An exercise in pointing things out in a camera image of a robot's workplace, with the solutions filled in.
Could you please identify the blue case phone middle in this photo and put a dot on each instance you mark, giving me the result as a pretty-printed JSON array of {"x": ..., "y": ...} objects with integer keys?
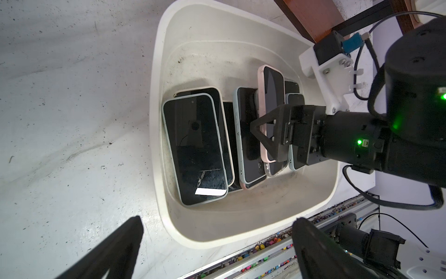
[{"x": 250, "y": 166}]

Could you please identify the white plastic storage box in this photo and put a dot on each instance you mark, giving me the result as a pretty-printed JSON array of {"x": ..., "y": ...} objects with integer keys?
[{"x": 207, "y": 44}]

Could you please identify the brown wooden tiered stand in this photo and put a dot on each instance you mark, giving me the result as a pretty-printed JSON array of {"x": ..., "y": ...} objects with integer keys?
[{"x": 316, "y": 19}]

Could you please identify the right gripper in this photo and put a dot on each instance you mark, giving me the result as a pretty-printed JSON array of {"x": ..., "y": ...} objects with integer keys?
[{"x": 274, "y": 131}]

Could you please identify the white case phone behind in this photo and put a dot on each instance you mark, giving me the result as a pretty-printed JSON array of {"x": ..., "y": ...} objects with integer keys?
[{"x": 222, "y": 126}]

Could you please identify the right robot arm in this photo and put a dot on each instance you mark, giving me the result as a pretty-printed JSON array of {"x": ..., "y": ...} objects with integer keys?
[{"x": 402, "y": 133}]

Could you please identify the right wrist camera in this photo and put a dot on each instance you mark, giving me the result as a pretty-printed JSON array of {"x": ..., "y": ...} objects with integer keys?
[{"x": 330, "y": 63}]

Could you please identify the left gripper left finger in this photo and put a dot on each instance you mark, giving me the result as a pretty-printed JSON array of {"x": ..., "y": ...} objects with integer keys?
[{"x": 114, "y": 258}]

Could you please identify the light blue case phone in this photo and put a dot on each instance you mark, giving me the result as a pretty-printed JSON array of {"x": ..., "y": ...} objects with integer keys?
[{"x": 297, "y": 151}]

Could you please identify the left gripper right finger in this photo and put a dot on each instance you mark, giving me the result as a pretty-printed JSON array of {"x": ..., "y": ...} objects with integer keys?
[{"x": 319, "y": 257}]

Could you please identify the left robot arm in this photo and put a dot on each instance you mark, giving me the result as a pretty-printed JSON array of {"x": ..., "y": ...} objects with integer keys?
[{"x": 352, "y": 254}]

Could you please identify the white case phone front-left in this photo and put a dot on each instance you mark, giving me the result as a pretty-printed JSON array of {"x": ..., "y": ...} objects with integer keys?
[{"x": 195, "y": 145}]

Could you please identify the pink case phone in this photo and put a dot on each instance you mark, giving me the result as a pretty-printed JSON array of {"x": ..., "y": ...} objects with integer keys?
[{"x": 271, "y": 93}]

